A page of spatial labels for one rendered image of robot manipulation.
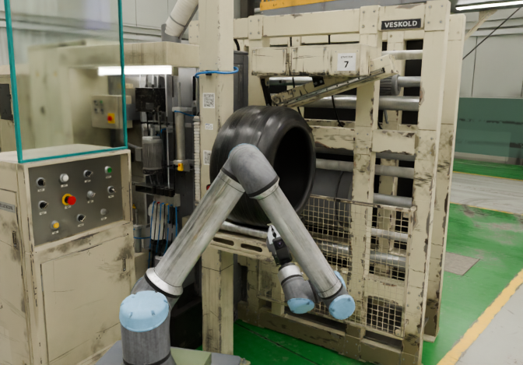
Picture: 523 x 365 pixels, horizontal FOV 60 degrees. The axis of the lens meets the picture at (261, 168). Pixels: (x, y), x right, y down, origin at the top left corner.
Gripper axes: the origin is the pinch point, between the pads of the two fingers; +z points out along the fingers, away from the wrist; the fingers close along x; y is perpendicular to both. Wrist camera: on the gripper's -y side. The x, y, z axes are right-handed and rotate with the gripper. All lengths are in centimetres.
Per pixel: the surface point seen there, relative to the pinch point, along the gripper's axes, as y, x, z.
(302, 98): 6, 40, 73
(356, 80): -6, 65, 60
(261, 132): -19.1, 9.9, 34.9
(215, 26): -40, 8, 92
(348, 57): -22, 61, 59
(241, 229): 22.5, -13.2, 19.3
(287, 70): -12, 36, 77
